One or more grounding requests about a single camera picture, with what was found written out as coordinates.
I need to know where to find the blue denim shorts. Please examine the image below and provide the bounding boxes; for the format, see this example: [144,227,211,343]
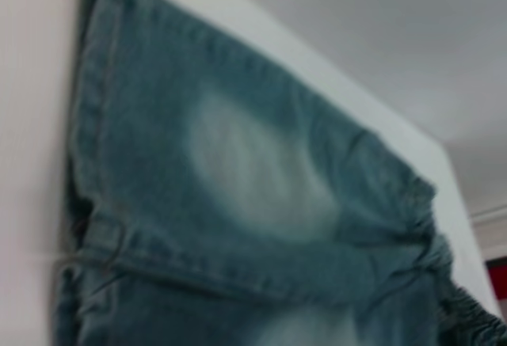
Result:
[51,0,507,346]

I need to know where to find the red background object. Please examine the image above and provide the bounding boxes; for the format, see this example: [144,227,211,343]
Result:
[486,258,507,318]

